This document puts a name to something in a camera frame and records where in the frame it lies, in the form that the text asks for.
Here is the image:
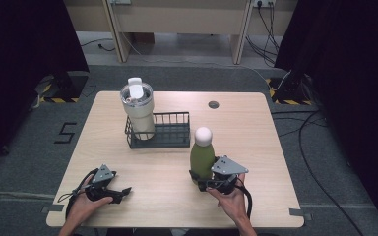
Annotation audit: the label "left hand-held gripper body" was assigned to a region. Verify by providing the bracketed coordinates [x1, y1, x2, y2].
[84, 163, 117, 202]

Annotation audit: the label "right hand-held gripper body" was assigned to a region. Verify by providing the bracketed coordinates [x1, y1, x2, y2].
[210, 155, 250, 196]

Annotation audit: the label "green bottle with white cap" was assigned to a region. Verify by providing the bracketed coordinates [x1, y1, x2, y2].
[189, 126, 217, 185]

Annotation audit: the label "black wire basket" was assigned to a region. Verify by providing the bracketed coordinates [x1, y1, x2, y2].
[124, 111, 192, 150]

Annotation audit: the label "white tumbler with lid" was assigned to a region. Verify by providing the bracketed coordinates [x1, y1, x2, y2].
[119, 77, 157, 142]

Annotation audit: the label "person's right hand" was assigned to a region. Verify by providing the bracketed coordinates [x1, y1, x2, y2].
[206, 173, 251, 227]

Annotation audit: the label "person's left hand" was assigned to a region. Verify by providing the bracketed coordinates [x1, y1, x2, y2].
[66, 193, 114, 224]

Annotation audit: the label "grey tape strip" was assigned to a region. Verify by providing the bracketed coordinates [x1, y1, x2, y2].
[288, 207, 313, 222]
[40, 203, 66, 214]

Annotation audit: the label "black stand base hazard tape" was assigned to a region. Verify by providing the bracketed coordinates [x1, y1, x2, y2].
[265, 70, 315, 107]
[34, 71, 90, 104]

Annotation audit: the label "black curtain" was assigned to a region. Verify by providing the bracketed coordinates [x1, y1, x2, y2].
[0, 0, 90, 166]
[273, 0, 378, 232]

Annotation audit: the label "beige desk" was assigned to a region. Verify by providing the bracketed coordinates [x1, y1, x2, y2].
[62, 0, 299, 65]

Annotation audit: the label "left hand-held gripper cable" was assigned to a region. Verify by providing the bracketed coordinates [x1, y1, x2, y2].
[57, 167, 99, 219]

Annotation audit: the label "hand-held gripper cable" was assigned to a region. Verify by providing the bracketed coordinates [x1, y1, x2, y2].
[237, 177, 254, 220]
[57, 167, 99, 219]

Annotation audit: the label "right hand-held gripper cable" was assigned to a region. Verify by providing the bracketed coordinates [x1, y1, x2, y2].
[237, 177, 254, 220]

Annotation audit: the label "long black floor cables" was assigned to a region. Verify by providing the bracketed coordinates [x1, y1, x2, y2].
[270, 109, 366, 236]

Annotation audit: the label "bundle of black cables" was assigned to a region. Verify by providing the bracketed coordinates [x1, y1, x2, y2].
[244, 2, 282, 69]

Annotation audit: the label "short black floor cable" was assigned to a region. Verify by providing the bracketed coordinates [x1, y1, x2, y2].
[79, 37, 117, 53]

